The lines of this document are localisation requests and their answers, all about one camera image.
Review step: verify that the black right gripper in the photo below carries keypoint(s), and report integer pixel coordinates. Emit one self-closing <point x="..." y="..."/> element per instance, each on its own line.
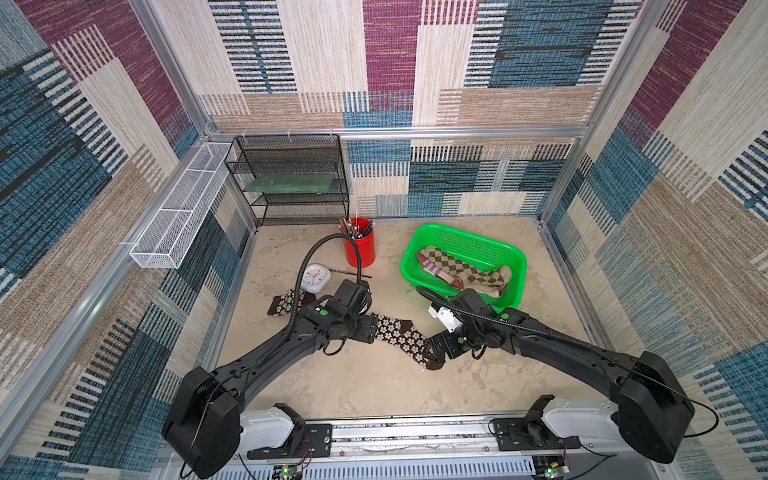
<point x="447" y="344"/>

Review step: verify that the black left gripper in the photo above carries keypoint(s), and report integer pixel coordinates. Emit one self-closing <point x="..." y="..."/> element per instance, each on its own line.
<point x="370" y="330"/>

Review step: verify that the brown daisy pattern sock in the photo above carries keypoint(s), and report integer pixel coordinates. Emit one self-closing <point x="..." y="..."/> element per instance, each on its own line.
<point x="403" y="335"/>

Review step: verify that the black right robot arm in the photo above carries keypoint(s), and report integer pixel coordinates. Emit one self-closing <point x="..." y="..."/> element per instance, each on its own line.
<point x="653" y="411"/>

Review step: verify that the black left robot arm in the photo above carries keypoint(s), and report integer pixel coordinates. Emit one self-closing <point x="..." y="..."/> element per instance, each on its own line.
<point x="207" y="424"/>

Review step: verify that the black pen on table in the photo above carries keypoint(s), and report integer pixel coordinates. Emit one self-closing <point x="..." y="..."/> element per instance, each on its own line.
<point x="350" y="273"/>

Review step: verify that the light blue alarm clock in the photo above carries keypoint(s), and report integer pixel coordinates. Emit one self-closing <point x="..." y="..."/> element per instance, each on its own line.
<point x="315" y="278"/>

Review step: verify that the red ribbed plastic cup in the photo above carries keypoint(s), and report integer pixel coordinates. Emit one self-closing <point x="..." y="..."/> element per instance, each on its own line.
<point x="361" y="252"/>

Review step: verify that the green plastic basket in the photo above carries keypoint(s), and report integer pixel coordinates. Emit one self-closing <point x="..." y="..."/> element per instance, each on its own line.
<point x="481" y="254"/>

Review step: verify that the pens in red cup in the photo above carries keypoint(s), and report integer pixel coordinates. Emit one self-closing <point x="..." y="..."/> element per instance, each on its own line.
<point x="356" y="227"/>

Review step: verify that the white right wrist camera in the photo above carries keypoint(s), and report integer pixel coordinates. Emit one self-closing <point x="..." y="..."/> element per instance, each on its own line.
<point x="450" y="321"/>

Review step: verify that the aluminium front rail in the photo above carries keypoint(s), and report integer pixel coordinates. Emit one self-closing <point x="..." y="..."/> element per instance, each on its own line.
<point x="443" y="447"/>

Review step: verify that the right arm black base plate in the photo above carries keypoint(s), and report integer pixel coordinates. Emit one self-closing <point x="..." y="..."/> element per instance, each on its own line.
<point x="519" y="434"/>

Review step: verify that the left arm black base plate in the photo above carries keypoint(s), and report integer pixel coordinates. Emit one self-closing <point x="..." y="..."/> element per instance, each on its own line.
<point x="310" y="439"/>

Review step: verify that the black wire mesh shelf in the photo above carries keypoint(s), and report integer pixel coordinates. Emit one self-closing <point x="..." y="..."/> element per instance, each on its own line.
<point x="291" y="180"/>

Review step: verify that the white wire wall basket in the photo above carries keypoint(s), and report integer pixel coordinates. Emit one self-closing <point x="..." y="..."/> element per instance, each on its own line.
<point x="166" y="240"/>

